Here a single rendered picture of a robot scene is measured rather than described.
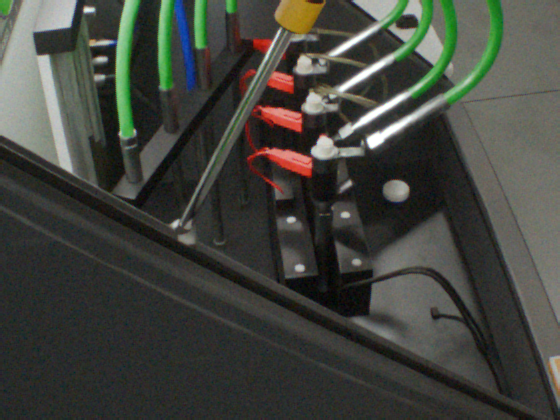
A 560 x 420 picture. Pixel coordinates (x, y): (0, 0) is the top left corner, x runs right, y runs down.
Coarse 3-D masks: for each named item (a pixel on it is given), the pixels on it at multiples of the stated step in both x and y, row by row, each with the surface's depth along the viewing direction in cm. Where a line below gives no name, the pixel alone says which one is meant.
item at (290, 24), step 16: (288, 0) 39; (304, 0) 38; (320, 0) 38; (288, 16) 39; (304, 16) 39; (288, 32) 40; (304, 32) 40; (272, 48) 41; (272, 64) 41; (256, 80) 42; (256, 96) 43; (240, 112) 43; (240, 128) 44; (224, 144) 45; (224, 160) 46; (208, 176) 46; (208, 192) 47; (192, 208) 48; (176, 224) 49; (192, 224) 49; (192, 240) 49
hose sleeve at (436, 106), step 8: (440, 96) 83; (424, 104) 84; (432, 104) 83; (440, 104) 83; (448, 104) 83; (416, 112) 84; (424, 112) 84; (432, 112) 84; (440, 112) 84; (400, 120) 85; (408, 120) 85; (416, 120) 84; (424, 120) 84; (384, 128) 86; (392, 128) 85; (400, 128) 85; (408, 128) 85; (416, 128) 85; (384, 136) 86; (392, 136) 85; (400, 136) 85
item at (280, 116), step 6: (264, 108) 97; (270, 108) 97; (264, 114) 97; (270, 114) 96; (276, 114) 96; (282, 114) 96; (288, 114) 95; (294, 114) 95; (276, 120) 96; (282, 120) 96; (288, 120) 95; (294, 120) 95; (300, 120) 95; (288, 126) 96; (294, 126) 95; (300, 126) 95
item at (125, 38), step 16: (128, 0) 72; (496, 0) 75; (128, 16) 73; (496, 16) 76; (128, 32) 74; (496, 32) 78; (128, 48) 75; (496, 48) 79; (128, 64) 76; (480, 64) 81; (128, 80) 78; (464, 80) 82; (480, 80) 82; (128, 96) 79; (448, 96) 83; (128, 112) 80; (128, 128) 81; (128, 144) 82
